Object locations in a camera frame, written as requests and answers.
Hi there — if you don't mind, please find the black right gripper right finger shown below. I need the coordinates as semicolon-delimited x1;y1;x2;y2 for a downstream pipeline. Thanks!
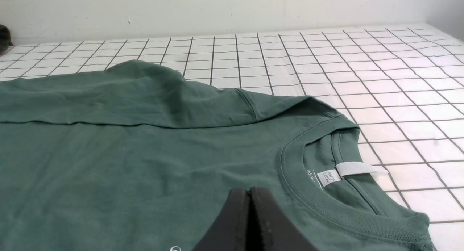
250;187;317;251

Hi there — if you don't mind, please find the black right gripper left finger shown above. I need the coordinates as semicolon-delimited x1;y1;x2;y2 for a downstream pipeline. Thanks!
194;188;250;251

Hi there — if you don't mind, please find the green long-sleeved shirt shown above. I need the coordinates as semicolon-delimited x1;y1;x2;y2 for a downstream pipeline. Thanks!
1;60;434;251

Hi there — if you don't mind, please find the white grid-patterned tablecloth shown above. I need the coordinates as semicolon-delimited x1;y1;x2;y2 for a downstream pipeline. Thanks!
1;24;463;251

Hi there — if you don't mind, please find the dark olive garment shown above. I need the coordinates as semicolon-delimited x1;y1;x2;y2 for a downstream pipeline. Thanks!
0;24;14;55

